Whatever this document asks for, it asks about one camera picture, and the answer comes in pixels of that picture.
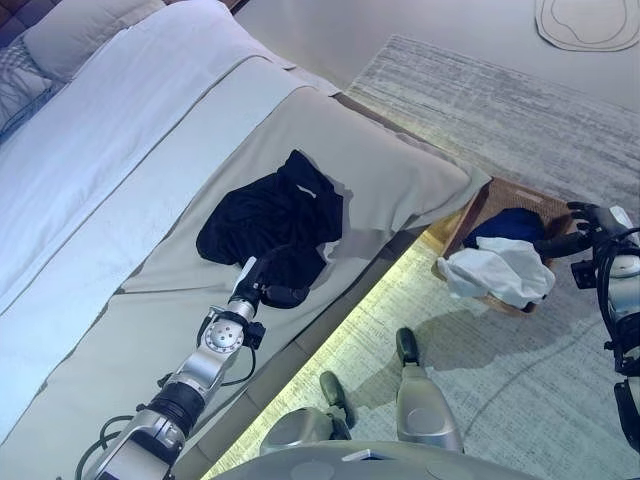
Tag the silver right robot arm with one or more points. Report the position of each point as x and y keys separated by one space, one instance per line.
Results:
x=625 y=295

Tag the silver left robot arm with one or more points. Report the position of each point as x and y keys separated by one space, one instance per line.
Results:
x=200 y=370

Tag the white duvet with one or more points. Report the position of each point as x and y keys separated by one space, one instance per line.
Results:
x=100 y=135

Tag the white garment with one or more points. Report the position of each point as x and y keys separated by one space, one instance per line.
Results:
x=500 y=272

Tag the black garment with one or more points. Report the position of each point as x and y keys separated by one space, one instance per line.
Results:
x=270 y=215

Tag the grey patterned cushion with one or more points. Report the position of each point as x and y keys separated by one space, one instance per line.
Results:
x=17 y=85

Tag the beige pillow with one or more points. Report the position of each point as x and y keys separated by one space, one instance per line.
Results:
x=85 y=40

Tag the dark blue garment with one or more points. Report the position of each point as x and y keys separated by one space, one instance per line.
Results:
x=510 y=225

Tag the beige oval floor mat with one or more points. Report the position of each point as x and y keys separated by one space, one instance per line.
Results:
x=585 y=25

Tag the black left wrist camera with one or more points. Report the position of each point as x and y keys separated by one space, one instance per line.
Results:
x=255 y=335

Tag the silver right robot leg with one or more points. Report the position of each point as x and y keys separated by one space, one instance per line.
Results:
x=425 y=405

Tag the grey robot torso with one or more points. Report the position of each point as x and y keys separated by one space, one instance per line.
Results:
x=350 y=465

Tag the brown woven basket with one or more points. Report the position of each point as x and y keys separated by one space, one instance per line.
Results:
x=505 y=192

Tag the silver left robot leg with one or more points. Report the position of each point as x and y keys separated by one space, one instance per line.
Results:
x=300 y=427

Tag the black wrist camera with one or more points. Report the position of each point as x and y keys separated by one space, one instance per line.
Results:
x=584 y=274
x=255 y=335

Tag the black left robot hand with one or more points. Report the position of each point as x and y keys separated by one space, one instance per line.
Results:
x=255 y=280

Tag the silver robot leg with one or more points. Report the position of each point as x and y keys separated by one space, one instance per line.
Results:
x=425 y=405
x=300 y=427

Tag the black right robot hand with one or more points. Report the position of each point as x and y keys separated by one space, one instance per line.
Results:
x=607 y=225

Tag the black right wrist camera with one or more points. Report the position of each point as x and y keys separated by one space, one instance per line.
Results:
x=584 y=274

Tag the brown upholstered bed frame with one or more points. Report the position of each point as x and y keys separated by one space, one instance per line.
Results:
x=310 y=340

